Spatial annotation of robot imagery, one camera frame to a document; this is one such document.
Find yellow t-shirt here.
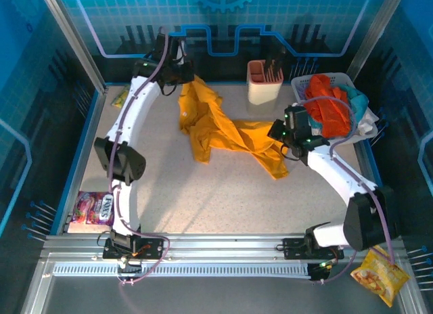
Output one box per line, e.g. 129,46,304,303
178,74,291,181

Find orange t-shirt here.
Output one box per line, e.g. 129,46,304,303
302,74,352,139

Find cream utensil holder pink inside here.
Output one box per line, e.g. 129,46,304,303
246,60,284,108

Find white plastic laundry basket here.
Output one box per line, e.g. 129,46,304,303
290,72,380,145

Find yellow-green Fox's candy bag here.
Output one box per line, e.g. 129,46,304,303
111,85,132,108

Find teal t-shirt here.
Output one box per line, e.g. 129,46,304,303
306,83,369,132

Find white t-shirt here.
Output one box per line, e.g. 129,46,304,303
354,107,380,137

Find black kitchen utensil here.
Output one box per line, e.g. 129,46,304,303
275,45,288,81
264,55,277,81

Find blue table border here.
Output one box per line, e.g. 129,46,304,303
49,81,399,236

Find purple Fox's candy bag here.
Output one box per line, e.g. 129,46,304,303
70,191,115,226

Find yellow snack bag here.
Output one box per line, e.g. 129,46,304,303
350,244,411,308

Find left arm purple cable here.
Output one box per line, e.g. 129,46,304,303
107,26,170,288

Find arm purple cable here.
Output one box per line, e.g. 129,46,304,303
107,26,170,288
305,96,396,284

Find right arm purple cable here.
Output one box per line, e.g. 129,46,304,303
305,96,396,284

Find aluminium frame post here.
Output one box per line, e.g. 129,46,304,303
38,0,108,94
344,0,408,82

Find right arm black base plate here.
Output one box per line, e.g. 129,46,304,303
282,237,345,261

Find aluminium rail frame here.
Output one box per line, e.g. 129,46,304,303
40,233,409,288

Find white slotted cable duct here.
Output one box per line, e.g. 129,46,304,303
52,262,321,278

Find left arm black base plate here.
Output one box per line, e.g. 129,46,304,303
102,237,164,261

